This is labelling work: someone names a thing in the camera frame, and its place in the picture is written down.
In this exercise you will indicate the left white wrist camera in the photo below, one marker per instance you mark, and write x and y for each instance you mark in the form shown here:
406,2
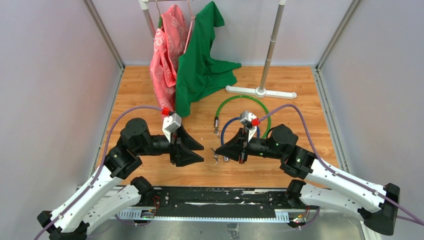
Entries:
170,124

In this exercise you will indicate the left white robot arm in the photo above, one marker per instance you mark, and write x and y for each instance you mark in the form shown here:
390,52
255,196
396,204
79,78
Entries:
89,207

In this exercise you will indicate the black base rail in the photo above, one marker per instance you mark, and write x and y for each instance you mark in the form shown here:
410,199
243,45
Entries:
217,204

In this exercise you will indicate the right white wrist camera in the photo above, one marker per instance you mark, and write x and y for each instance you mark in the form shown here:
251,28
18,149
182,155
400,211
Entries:
246,119

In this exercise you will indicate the left circuit board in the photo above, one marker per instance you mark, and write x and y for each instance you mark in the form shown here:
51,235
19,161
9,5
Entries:
150,214

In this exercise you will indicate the green cable lock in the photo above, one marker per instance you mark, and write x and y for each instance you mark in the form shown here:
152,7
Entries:
250,102

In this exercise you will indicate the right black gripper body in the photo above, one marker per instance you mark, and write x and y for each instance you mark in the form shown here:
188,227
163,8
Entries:
243,158

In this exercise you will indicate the white clothes rack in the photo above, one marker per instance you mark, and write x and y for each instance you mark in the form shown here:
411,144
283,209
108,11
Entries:
260,91

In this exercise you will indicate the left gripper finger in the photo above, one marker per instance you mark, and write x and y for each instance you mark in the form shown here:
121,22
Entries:
185,157
188,140

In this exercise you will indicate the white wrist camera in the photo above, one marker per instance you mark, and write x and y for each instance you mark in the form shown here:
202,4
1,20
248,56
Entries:
246,119
170,124

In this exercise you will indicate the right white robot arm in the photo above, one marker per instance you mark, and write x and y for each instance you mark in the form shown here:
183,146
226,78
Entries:
317,182

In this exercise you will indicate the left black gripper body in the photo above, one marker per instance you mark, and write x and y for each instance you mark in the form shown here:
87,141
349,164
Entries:
175,139

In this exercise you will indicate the blue cable lock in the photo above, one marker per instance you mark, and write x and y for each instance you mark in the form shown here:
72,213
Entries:
230,127

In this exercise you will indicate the green t-shirt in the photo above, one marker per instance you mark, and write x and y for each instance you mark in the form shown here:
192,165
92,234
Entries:
199,75

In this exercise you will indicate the pink patterned garment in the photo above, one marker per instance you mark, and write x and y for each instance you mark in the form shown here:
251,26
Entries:
168,45

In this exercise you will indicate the right circuit board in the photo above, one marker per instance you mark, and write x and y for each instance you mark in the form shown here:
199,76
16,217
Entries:
300,220

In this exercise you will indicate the circuit board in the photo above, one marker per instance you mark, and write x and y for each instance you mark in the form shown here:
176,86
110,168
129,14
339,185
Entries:
150,214
300,220

